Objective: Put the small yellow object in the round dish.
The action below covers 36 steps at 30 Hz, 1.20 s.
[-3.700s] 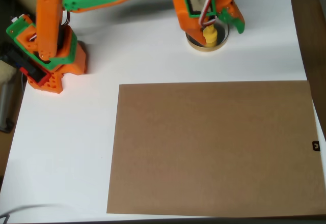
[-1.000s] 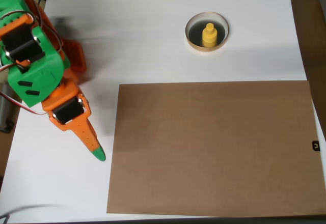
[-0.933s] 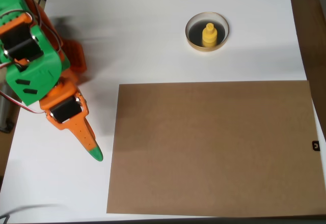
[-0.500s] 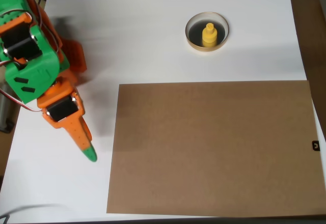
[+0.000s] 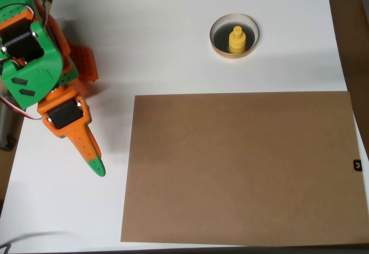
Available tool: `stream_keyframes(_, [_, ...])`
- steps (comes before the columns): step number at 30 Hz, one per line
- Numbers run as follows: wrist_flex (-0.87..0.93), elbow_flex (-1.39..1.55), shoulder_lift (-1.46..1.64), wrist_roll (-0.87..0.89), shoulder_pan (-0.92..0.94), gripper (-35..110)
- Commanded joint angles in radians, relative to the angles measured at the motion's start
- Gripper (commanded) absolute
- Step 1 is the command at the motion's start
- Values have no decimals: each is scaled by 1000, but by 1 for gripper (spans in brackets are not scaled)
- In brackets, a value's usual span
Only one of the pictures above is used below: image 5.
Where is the round dish with gold rim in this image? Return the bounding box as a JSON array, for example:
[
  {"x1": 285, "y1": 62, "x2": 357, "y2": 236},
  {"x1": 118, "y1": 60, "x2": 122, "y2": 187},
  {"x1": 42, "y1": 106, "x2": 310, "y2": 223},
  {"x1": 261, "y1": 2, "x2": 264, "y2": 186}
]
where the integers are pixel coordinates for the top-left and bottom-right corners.
[{"x1": 209, "y1": 13, "x2": 260, "y2": 59}]

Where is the orange robot base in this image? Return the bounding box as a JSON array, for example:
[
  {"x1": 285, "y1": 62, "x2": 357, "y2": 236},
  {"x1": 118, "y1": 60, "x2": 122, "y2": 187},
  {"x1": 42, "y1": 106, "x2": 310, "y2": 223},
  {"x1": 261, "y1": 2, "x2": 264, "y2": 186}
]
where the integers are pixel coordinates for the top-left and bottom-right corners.
[{"x1": 67, "y1": 42, "x2": 99, "y2": 98}]

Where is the brown cardboard sheet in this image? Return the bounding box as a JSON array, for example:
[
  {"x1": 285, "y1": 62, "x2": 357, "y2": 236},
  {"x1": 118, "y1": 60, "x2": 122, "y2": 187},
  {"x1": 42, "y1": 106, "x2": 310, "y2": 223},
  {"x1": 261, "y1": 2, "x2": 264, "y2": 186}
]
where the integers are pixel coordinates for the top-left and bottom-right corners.
[{"x1": 120, "y1": 91, "x2": 369, "y2": 248}]

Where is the small yellow plastic piece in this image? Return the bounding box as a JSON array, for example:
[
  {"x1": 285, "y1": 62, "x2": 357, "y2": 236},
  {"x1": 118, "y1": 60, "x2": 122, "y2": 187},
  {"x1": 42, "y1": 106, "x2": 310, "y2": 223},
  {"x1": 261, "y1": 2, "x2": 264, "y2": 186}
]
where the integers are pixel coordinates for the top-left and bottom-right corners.
[{"x1": 228, "y1": 26, "x2": 246, "y2": 55}]

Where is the grey metal post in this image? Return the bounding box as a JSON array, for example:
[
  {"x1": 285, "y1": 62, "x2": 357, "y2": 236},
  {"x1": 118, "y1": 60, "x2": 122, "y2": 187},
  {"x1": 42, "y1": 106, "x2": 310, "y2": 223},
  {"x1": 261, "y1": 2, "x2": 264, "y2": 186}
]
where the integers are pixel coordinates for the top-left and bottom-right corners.
[{"x1": 0, "y1": 103, "x2": 18, "y2": 151}]

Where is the red white servo cable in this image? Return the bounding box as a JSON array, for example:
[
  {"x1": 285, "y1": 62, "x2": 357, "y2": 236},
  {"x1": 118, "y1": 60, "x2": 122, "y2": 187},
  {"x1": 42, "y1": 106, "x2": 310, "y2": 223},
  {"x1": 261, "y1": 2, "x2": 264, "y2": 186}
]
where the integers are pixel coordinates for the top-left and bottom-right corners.
[{"x1": 0, "y1": 94, "x2": 44, "y2": 121}]

